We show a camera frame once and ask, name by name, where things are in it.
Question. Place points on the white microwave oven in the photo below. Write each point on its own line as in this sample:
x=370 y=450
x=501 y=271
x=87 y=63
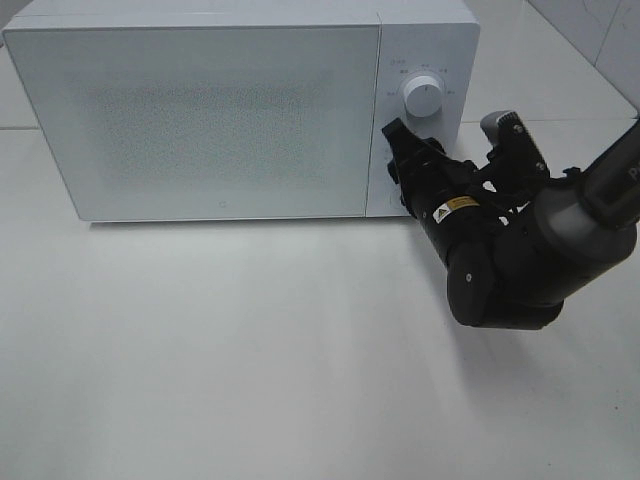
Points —
x=414 y=37

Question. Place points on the white upper microwave knob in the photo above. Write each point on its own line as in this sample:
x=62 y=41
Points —
x=422 y=95

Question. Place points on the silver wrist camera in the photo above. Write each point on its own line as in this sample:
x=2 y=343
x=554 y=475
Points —
x=513 y=149

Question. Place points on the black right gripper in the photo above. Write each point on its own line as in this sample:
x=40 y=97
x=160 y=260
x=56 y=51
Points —
x=434 y=190

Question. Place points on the white round door button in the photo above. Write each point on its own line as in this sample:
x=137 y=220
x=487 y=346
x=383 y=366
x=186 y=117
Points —
x=396 y=199

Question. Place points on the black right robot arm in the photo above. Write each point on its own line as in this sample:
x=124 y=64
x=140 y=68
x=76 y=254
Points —
x=516 y=241

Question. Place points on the white microwave door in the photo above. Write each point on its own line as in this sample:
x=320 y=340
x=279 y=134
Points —
x=199 y=124

